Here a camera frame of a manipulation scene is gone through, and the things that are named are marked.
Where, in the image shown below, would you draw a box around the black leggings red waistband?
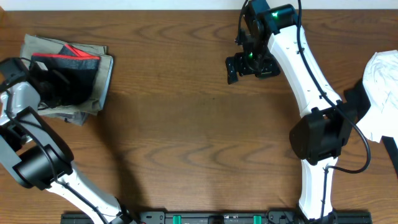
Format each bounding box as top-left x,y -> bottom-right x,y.
31,44 -> 101,106

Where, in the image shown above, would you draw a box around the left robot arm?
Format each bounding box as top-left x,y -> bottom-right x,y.
1,58 -> 135,223

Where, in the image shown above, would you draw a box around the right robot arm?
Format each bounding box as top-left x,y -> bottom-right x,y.
226,1 -> 356,223

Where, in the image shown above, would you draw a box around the folded khaki trousers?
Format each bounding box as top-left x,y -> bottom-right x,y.
21,34 -> 113,126

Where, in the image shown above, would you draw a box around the black and white garment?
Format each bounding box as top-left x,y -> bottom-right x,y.
344,50 -> 397,170

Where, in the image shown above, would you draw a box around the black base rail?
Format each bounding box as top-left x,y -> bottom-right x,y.
60,210 -> 373,224

